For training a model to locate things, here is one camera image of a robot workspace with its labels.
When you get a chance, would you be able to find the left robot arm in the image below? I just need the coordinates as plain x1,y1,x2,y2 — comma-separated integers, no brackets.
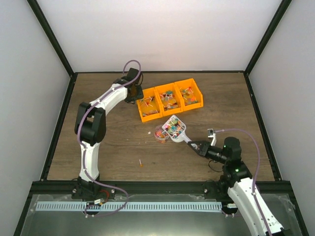
74,68,144,199

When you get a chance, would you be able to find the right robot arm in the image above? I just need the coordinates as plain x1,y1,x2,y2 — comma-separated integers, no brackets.
187,137,293,236

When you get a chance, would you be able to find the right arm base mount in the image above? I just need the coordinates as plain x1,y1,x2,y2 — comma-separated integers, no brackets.
202,180,229,200

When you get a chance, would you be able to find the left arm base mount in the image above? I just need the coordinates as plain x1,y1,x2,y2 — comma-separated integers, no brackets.
72,177,116,200

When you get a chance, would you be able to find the light blue cable duct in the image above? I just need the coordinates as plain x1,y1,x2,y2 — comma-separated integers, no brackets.
35,201,222,213

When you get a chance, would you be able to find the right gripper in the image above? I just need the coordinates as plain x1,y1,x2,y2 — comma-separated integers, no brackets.
188,141,229,165

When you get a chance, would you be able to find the white slotted scoop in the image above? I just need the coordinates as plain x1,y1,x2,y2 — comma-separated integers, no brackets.
162,115,191,144

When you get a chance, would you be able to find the clear plastic jar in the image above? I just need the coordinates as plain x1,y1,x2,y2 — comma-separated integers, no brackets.
154,125,169,144

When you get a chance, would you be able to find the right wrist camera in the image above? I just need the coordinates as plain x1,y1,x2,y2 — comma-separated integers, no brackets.
207,128,217,146

